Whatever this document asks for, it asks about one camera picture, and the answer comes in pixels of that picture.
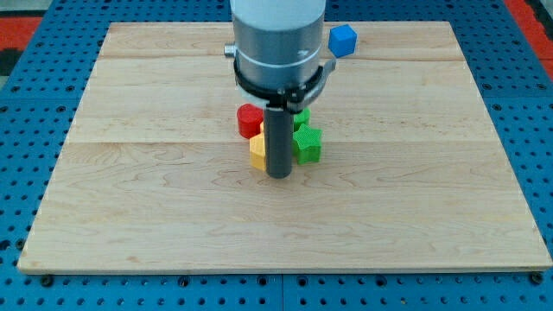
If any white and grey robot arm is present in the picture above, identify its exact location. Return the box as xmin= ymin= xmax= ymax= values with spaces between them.
xmin=225 ymin=0 xmax=336 ymax=113

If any blue cube block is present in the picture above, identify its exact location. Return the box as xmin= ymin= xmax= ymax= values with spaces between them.
xmin=328 ymin=24 xmax=357 ymax=58

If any yellow hexagon block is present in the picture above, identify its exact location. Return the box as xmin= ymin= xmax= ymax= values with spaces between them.
xmin=249 ymin=123 xmax=266 ymax=171

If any green star block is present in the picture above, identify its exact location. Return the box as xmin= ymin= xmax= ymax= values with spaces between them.
xmin=293 ymin=124 xmax=322 ymax=165

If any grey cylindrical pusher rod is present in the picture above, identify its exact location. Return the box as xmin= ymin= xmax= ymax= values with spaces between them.
xmin=264 ymin=108 xmax=294 ymax=179

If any green round block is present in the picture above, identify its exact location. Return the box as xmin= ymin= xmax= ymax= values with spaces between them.
xmin=293 ymin=108 xmax=311 ymax=131

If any red cylinder block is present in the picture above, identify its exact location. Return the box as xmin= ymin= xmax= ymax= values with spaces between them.
xmin=237 ymin=103 xmax=264 ymax=139

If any light wooden board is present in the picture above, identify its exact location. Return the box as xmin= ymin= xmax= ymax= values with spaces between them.
xmin=18 ymin=22 xmax=552 ymax=275

